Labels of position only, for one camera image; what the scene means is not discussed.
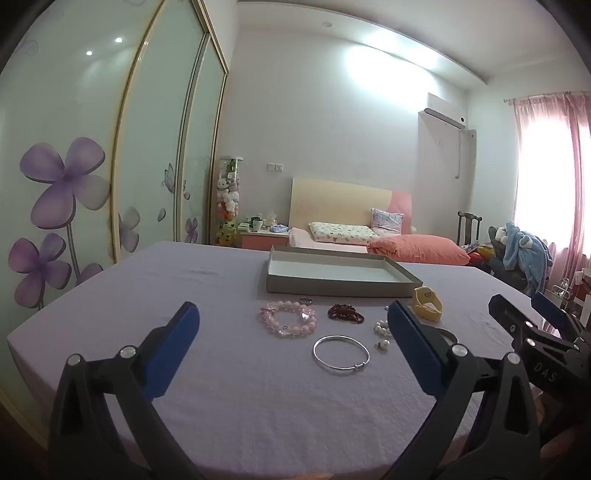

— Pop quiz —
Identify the beige pink headboard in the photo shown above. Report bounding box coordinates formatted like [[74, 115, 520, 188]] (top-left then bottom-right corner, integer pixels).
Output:
[[290, 175, 411, 236]]

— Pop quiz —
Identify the air conditioner pipe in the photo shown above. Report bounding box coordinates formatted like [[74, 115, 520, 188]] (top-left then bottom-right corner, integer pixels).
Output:
[[455, 128, 476, 181]]

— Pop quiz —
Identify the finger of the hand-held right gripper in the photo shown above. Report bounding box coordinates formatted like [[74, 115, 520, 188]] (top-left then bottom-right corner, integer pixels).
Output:
[[488, 294, 542, 352], [531, 292, 586, 343]]

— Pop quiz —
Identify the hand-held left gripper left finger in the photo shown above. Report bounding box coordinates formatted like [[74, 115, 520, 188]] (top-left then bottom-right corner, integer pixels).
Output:
[[48, 301, 204, 480]]

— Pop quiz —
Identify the silver bangle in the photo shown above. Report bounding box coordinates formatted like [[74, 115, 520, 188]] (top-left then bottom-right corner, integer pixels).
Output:
[[312, 335, 371, 374]]

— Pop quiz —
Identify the clear plush toy display tube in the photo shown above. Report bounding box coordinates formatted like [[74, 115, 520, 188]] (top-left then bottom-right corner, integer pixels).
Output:
[[216, 157, 244, 247]]

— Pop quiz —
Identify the yellow wrist watch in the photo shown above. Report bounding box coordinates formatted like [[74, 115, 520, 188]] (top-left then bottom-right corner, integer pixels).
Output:
[[412, 286, 444, 321]]

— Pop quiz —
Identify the colourful toy pile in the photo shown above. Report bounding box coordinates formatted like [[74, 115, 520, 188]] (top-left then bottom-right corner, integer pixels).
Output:
[[466, 244, 492, 268]]

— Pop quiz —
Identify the purple floral pillow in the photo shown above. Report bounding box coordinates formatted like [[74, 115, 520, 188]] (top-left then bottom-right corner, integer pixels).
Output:
[[370, 209, 404, 236]]

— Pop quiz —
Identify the folded pink quilt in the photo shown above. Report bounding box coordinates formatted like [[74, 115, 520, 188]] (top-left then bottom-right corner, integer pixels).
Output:
[[368, 234, 471, 266]]

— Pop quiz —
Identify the dark red bead bracelet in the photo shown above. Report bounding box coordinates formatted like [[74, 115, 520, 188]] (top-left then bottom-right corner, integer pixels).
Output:
[[328, 303, 365, 323]]

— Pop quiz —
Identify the grey cardboard tray box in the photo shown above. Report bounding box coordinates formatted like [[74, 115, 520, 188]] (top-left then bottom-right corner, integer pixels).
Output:
[[266, 246, 424, 298]]

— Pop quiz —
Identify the pink white nightstand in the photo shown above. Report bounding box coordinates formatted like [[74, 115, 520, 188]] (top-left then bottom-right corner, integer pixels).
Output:
[[240, 229, 291, 250]]

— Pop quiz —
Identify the dark wooden chair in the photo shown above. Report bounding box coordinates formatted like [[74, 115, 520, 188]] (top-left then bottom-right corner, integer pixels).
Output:
[[456, 211, 483, 247]]

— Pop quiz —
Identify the pink bead bracelet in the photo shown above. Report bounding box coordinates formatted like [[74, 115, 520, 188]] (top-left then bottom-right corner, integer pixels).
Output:
[[257, 300, 319, 339]]

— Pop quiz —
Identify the white floral pillow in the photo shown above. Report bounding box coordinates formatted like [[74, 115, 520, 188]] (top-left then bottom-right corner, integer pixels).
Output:
[[308, 222, 379, 244]]

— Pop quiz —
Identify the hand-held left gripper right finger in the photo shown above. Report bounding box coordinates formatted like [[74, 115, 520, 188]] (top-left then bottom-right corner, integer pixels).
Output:
[[383, 300, 543, 480]]

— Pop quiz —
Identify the blue plush clothing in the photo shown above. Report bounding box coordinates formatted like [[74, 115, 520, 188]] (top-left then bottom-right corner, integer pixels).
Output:
[[501, 222, 554, 296]]

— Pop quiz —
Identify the white air conditioner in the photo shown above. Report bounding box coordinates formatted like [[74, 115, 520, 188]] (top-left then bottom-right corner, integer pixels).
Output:
[[424, 107, 466, 127]]

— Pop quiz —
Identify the black chair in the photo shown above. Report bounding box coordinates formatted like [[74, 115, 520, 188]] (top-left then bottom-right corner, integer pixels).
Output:
[[487, 226, 536, 287]]

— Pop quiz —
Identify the floral sliding door wardrobe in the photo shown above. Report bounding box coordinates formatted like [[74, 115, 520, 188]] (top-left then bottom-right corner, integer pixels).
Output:
[[0, 0, 229, 407]]

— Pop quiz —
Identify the pink curtain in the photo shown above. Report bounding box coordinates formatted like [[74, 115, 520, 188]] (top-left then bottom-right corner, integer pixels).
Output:
[[508, 92, 591, 296]]

